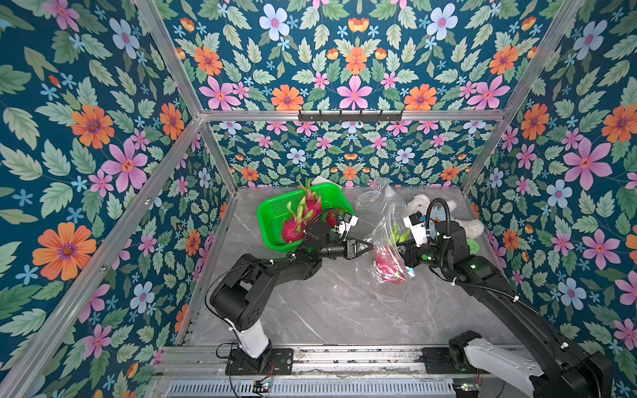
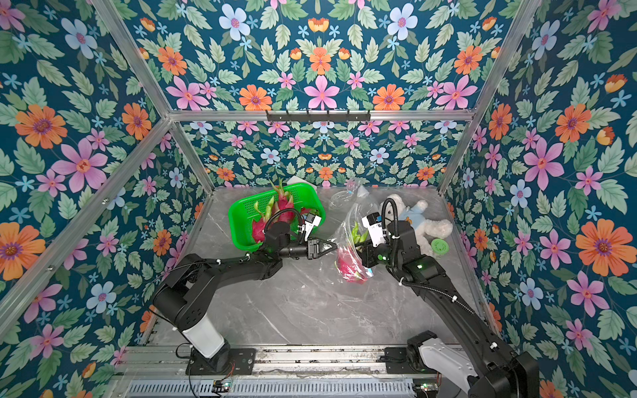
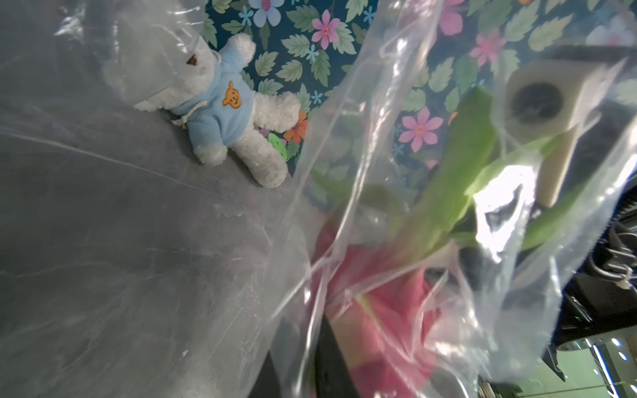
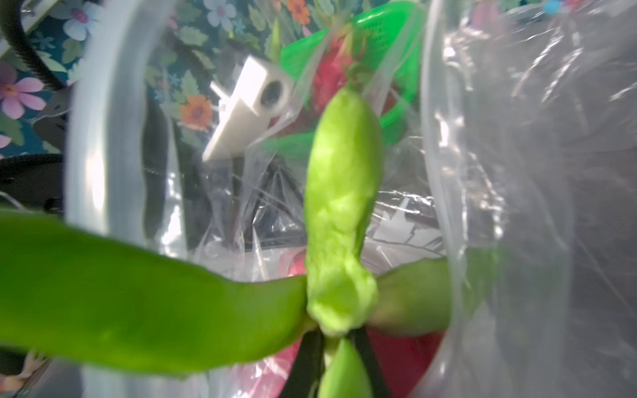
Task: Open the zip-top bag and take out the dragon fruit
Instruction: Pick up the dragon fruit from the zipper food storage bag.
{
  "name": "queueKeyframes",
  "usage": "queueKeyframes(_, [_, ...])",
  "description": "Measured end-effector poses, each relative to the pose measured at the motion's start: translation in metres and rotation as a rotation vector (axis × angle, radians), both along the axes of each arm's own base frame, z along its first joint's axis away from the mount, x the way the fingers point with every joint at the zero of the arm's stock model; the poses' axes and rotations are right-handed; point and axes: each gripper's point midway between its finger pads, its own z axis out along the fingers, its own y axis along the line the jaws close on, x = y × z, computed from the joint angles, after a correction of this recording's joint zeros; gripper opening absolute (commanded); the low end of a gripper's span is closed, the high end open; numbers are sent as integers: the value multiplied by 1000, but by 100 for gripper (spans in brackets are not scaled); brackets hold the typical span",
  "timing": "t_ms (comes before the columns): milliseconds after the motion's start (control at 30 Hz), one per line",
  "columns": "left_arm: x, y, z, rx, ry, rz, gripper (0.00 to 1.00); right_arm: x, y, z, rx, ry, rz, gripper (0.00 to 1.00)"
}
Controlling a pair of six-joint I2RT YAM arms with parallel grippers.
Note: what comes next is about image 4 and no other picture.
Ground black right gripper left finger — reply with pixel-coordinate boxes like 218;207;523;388
279;329;324;398

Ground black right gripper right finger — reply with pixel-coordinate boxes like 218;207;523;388
348;328;393;398

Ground pink dragon fruit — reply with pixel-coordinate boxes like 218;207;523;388
0;84;504;398
310;23;368;116

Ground clear zip-top bag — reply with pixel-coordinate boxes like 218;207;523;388
65;1;636;397

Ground green plastic basket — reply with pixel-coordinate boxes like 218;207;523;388
260;2;425;159

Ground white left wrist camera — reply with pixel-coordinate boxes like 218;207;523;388
202;56;295;163

